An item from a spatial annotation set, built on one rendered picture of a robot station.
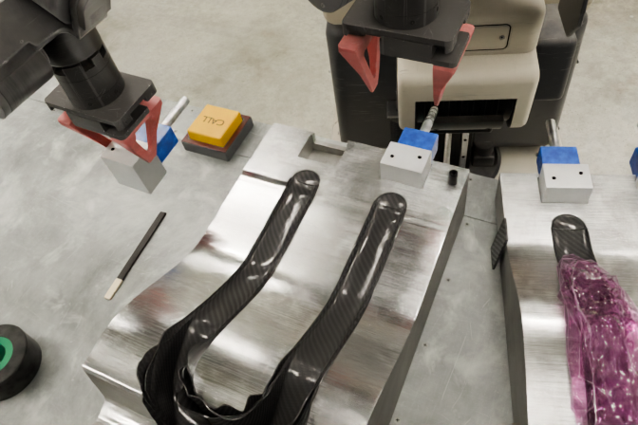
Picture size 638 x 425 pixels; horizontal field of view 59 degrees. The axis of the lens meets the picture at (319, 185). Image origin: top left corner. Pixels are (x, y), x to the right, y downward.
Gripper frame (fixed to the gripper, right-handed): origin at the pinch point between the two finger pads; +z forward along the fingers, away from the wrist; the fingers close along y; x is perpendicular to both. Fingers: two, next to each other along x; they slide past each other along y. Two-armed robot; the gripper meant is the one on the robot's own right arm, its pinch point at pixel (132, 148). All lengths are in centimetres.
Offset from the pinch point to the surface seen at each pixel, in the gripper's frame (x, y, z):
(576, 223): 14, 49, 10
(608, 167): 102, 60, 97
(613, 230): 14, 52, 10
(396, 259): 0.7, 32.3, 6.5
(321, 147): 13.7, 17.0, 8.3
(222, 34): 126, -97, 98
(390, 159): 11.0, 27.8, 3.5
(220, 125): 15.3, -0.9, 11.8
